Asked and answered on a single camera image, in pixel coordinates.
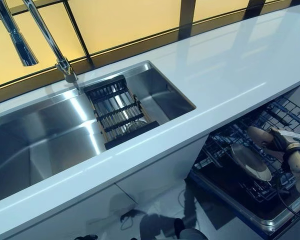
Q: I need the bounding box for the dark wire plate rack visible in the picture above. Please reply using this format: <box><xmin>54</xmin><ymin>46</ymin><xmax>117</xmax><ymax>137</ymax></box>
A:
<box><xmin>202</xmin><ymin>119</ymin><xmax>300</xmax><ymax>204</ymax></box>

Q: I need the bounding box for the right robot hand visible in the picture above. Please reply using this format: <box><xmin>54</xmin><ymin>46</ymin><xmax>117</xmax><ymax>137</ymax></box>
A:
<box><xmin>268</xmin><ymin>126</ymin><xmax>300</xmax><ymax>152</ymax></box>

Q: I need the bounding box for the chrome pull-down kitchen faucet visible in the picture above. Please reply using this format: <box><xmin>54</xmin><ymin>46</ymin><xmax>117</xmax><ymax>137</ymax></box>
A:
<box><xmin>0</xmin><ymin>0</ymin><xmax>79</xmax><ymax>85</ymax></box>

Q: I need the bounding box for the dark equipment base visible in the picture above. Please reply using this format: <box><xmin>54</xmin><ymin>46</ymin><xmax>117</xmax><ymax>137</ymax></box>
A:
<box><xmin>188</xmin><ymin>159</ymin><xmax>300</xmax><ymax>236</ymax></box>

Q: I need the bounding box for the dark brown window frame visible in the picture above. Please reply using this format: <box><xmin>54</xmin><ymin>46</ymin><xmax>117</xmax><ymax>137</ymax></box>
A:
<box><xmin>0</xmin><ymin>0</ymin><xmax>300</xmax><ymax>107</ymax></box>

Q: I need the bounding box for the dark wire grid basket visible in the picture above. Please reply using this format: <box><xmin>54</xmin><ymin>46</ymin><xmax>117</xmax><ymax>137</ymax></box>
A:
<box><xmin>261</xmin><ymin>96</ymin><xmax>300</xmax><ymax>131</ymax></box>

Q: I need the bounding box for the stainless steel kitchen sink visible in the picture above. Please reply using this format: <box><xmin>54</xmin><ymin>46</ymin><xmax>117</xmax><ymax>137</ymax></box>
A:
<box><xmin>0</xmin><ymin>61</ymin><xmax>197</xmax><ymax>191</ymax></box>

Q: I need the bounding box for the black roll-up sink rack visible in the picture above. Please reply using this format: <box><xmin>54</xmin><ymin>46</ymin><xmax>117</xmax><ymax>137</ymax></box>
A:
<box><xmin>84</xmin><ymin>74</ymin><xmax>160</xmax><ymax>151</ymax></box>

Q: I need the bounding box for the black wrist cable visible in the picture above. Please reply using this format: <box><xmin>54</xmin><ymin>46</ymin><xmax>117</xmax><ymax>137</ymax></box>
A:
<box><xmin>276</xmin><ymin>147</ymin><xmax>300</xmax><ymax>226</ymax></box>

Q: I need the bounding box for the white glossy cabinet door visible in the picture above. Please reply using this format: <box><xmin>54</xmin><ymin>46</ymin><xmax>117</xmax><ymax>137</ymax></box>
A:
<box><xmin>0</xmin><ymin>182</ymin><xmax>141</xmax><ymax>240</ymax></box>
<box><xmin>116</xmin><ymin>134</ymin><xmax>210</xmax><ymax>204</ymax></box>

